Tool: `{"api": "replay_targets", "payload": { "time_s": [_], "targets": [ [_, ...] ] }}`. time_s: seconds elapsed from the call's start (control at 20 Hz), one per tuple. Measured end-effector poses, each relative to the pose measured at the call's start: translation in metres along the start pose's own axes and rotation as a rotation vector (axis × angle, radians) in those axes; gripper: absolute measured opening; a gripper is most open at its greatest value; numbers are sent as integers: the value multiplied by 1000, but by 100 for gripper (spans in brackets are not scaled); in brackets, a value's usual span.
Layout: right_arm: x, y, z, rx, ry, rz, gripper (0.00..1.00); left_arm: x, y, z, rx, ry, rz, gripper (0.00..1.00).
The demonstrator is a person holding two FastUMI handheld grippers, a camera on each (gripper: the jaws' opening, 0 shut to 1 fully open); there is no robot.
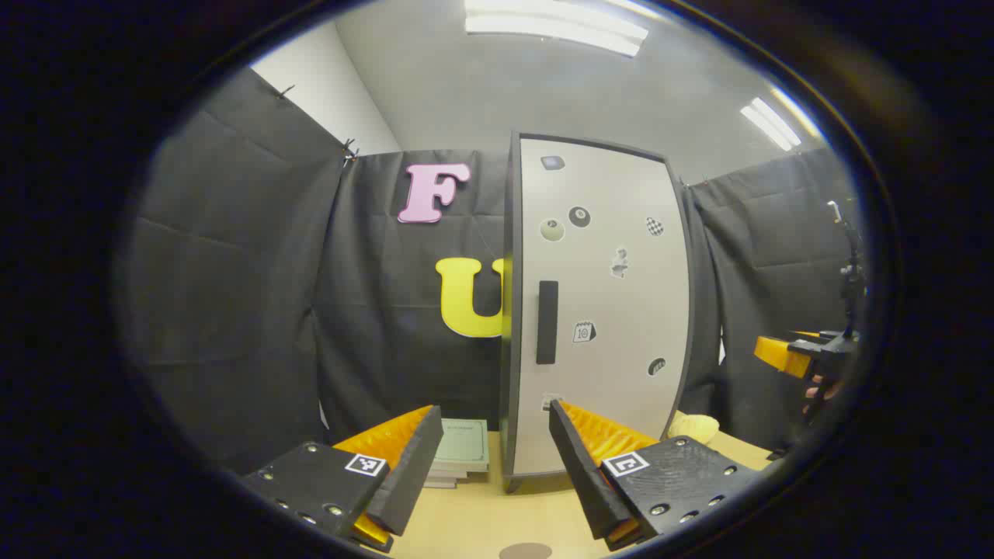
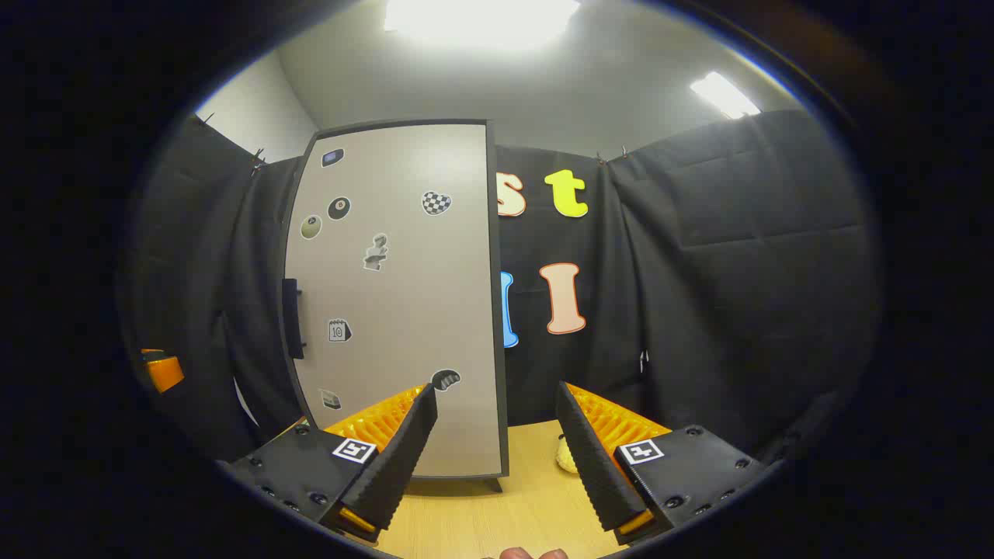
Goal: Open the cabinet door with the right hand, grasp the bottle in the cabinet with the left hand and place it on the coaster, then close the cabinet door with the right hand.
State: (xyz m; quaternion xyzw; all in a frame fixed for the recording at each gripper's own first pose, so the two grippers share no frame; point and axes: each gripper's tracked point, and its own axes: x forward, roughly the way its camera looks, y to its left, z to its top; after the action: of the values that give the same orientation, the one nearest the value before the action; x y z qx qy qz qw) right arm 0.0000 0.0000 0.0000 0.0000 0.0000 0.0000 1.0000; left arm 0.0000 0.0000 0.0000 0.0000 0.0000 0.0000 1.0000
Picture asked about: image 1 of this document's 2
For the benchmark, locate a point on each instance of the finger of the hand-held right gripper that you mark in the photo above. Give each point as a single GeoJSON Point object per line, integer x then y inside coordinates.
{"type": "Point", "coordinates": [780, 355]}

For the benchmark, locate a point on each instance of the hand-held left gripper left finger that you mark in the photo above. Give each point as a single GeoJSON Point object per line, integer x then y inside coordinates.
{"type": "Point", "coordinates": [411, 466]}

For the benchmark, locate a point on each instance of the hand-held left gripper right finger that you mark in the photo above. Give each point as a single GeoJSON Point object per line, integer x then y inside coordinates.
{"type": "Point", "coordinates": [582, 473]}

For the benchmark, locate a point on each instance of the brown round coaster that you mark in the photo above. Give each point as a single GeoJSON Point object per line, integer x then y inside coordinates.
{"type": "Point", "coordinates": [526, 552]}

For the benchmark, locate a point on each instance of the green notebook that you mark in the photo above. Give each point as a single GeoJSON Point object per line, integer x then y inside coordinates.
{"type": "Point", "coordinates": [463, 442]}

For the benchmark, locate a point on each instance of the yellow bun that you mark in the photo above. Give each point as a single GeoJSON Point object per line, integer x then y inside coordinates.
{"type": "Point", "coordinates": [695, 427]}

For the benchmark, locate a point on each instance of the black backdrop cloth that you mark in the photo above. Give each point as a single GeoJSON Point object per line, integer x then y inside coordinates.
{"type": "Point", "coordinates": [256, 295]}

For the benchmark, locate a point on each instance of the long ceiling light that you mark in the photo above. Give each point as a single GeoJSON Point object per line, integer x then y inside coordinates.
{"type": "Point", "coordinates": [555, 27]}
{"type": "Point", "coordinates": [773, 123]}

